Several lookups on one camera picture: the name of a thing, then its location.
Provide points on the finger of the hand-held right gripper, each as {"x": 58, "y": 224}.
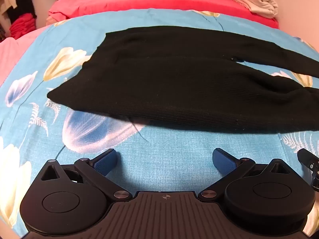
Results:
{"x": 308, "y": 161}

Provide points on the black pants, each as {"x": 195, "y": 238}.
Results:
{"x": 179, "y": 87}

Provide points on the red clothes pile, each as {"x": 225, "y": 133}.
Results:
{"x": 22, "y": 25}

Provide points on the red bed sheet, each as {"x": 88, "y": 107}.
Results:
{"x": 139, "y": 0}

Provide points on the cream folded cloth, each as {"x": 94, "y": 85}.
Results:
{"x": 259, "y": 2}

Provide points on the blue floral blanket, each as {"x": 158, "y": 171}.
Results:
{"x": 159, "y": 151}

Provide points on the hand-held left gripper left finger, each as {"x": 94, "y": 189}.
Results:
{"x": 107, "y": 161}

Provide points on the pink bed sheet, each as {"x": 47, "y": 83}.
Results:
{"x": 12, "y": 57}

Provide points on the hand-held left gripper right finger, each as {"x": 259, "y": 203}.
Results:
{"x": 223, "y": 161}

